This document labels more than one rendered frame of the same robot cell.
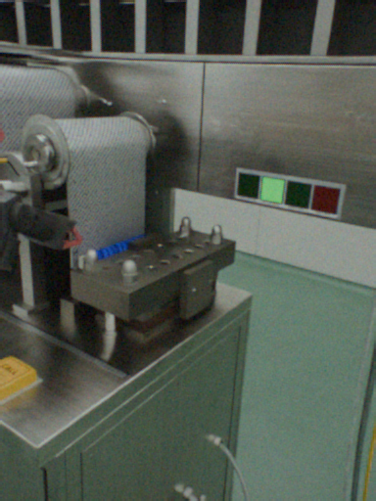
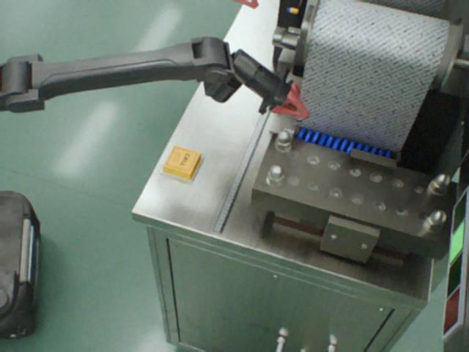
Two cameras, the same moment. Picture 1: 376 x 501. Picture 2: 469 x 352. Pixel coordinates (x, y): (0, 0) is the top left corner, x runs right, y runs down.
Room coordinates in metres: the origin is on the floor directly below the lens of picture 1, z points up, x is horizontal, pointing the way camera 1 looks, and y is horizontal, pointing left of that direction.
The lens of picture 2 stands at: (0.52, -0.48, 1.90)
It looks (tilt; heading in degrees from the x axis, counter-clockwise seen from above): 53 degrees down; 71
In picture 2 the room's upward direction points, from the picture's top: 4 degrees clockwise
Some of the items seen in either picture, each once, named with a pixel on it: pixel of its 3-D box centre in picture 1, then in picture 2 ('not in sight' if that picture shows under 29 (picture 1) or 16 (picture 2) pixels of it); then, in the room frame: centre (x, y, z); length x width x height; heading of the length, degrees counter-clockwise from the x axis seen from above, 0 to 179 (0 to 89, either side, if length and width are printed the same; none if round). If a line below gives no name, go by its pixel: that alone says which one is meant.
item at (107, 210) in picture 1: (110, 215); (353, 114); (1.00, 0.19, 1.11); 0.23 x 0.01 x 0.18; 146
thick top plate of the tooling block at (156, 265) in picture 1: (162, 266); (352, 193); (0.97, 0.06, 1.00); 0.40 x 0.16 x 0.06; 146
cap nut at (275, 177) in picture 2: (129, 270); (276, 174); (0.81, 0.11, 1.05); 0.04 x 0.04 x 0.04
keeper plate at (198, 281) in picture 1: (198, 289); (348, 240); (0.93, -0.02, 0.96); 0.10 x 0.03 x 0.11; 146
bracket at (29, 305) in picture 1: (25, 245); (289, 84); (0.93, 0.35, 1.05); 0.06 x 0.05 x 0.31; 146
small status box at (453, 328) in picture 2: (285, 192); (457, 259); (0.99, -0.20, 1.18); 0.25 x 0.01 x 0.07; 56
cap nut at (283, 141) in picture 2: (91, 259); (283, 138); (0.86, 0.20, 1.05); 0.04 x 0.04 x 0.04
